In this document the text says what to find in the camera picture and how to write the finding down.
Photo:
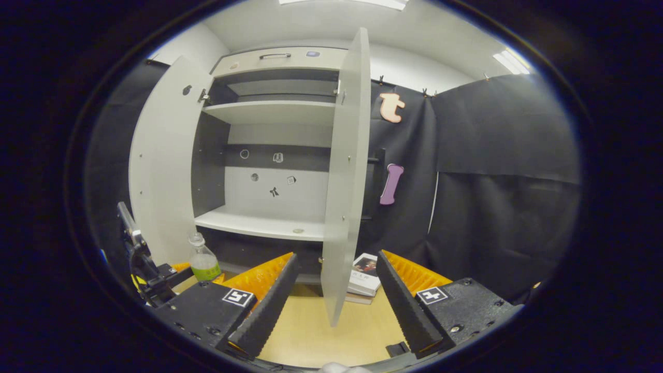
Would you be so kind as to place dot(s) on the white book with photo cover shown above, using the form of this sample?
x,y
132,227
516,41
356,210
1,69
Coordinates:
x,y
365,272

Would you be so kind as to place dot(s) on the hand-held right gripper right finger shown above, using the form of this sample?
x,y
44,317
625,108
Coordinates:
x,y
406,311

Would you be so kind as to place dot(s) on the beige book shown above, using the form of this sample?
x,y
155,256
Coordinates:
x,y
357,298

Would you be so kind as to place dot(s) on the grey cabinet door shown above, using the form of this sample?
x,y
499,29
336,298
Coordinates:
x,y
166,166
344,181

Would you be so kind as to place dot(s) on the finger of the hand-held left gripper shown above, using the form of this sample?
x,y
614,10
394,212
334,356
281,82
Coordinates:
x,y
173,275
219,278

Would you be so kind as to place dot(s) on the grey white cabinet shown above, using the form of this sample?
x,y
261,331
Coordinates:
x,y
269,111

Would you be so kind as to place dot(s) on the grey cabinet drawer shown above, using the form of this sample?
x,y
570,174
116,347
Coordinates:
x,y
321,62

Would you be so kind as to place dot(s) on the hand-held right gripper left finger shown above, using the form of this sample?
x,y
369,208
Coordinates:
x,y
269,311

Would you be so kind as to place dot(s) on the green label tea bottle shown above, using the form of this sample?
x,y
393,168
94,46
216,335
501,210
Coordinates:
x,y
204,264

